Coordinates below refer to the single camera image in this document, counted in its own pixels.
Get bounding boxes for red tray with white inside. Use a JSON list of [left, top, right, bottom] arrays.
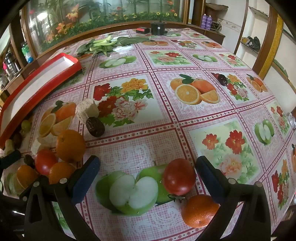
[[0, 53, 82, 150]]

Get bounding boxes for red apple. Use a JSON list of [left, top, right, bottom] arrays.
[[162, 158, 196, 196]]

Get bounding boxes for black tool on shelf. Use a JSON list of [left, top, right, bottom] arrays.
[[245, 36, 262, 51]]

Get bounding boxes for red tomato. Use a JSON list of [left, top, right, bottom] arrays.
[[35, 149, 58, 176]]

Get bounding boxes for orange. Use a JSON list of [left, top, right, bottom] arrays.
[[48, 162, 77, 184], [16, 164, 39, 190], [181, 194, 221, 229], [56, 129, 86, 163]]

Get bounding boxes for tangled cables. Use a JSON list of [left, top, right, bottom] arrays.
[[211, 20, 223, 32]]

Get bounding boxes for silver and black thermos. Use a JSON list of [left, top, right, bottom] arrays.
[[5, 52, 19, 76]]

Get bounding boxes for floral mural glass panel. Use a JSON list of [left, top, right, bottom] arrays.
[[23, 0, 188, 54]]

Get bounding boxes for pale yellow-green vegetable piece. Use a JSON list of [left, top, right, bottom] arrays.
[[4, 139, 15, 156]]

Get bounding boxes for dark red date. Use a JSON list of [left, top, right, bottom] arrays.
[[86, 117, 105, 138], [24, 154, 36, 168], [217, 74, 229, 87]]

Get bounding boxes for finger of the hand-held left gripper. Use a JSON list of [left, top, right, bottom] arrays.
[[0, 149, 22, 172]]

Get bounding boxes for green plastic bottle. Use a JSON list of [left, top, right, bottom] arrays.
[[21, 42, 33, 64]]

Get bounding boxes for black cylindrical container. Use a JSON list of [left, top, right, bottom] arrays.
[[151, 21, 166, 36]]

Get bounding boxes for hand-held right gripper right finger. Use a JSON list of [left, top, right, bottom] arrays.
[[195, 156, 271, 241]]

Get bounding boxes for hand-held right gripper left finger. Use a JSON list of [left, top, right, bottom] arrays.
[[20, 155, 101, 241]]

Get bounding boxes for bunch of leafy greens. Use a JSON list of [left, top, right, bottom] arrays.
[[76, 35, 148, 58]]

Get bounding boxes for fruit and flower printed tablecloth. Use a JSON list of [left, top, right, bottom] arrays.
[[0, 28, 296, 241]]

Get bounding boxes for small brown fruit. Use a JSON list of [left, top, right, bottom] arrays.
[[12, 133, 23, 147]]

